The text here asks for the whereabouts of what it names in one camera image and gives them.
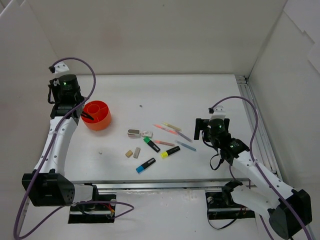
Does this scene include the white eraser in sleeve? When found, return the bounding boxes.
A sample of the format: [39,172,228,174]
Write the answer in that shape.
[141,130,153,138]

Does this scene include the aluminium front rail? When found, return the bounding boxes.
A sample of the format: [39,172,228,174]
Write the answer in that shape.
[67,177,283,193]

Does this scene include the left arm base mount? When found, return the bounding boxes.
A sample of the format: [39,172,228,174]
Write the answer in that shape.
[68,194,116,224]

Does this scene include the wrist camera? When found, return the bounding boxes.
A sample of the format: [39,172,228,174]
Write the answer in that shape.
[48,61,70,75]
[208,105,226,121]

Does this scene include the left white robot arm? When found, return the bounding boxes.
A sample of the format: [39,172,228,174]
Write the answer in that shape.
[22,74,100,210]

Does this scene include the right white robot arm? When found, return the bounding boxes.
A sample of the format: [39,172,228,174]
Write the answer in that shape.
[194,118,312,240]

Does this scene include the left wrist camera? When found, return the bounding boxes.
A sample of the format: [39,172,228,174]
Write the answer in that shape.
[48,61,70,75]

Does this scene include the small tan eraser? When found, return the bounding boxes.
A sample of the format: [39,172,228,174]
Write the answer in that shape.
[125,150,133,158]

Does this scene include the long beige eraser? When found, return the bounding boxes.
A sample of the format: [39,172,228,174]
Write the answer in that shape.
[133,147,141,159]

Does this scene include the blue capped black marker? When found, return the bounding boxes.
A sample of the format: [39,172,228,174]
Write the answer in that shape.
[135,158,156,174]

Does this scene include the orange slim highlighter pen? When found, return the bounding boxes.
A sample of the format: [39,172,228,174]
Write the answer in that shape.
[152,140,175,147]

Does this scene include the aluminium side rail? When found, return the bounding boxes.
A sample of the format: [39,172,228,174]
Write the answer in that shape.
[234,74,285,186]

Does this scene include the green capped black marker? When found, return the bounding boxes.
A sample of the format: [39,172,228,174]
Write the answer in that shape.
[143,137,161,153]

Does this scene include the yellow capped black marker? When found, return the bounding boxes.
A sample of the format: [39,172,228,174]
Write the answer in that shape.
[160,146,181,159]

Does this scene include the black handled scissors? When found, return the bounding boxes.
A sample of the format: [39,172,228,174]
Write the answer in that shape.
[80,111,94,121]

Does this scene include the orange round pen holder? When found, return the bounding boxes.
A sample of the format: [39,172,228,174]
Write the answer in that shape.
[81,100,112,131]

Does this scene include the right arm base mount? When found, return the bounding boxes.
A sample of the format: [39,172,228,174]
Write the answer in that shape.
[205,180,255,231]

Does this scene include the blue slim highlighter pen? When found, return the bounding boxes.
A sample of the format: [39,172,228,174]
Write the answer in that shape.
[175,140,197,152]

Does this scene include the red slim highlighter pen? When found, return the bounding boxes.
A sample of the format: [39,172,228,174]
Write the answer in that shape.
[153,124,178,135]

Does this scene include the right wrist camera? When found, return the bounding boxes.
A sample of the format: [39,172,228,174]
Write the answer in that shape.
[208,105,226,121]

